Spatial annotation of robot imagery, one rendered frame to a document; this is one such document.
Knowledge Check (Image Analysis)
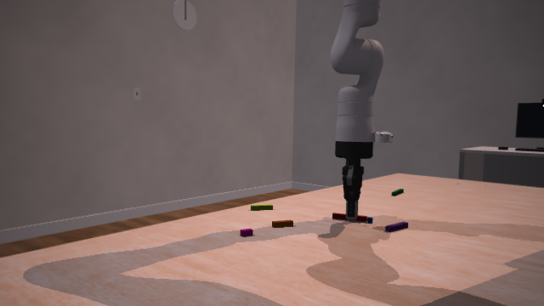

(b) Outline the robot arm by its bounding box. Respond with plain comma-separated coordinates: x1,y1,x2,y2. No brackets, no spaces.
331,0,393,143

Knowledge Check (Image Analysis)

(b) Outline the purple rod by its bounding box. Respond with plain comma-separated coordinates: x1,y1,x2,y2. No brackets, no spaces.
385,222,408,233

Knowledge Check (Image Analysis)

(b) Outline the orange rod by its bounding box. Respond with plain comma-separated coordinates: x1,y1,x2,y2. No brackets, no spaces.
272,220,293,228

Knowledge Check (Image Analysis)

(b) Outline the small magenta block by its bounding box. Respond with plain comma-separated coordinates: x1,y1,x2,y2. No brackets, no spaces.
241,229,253,237

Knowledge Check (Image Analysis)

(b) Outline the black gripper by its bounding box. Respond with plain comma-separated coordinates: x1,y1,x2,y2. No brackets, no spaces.
335,141,373,220

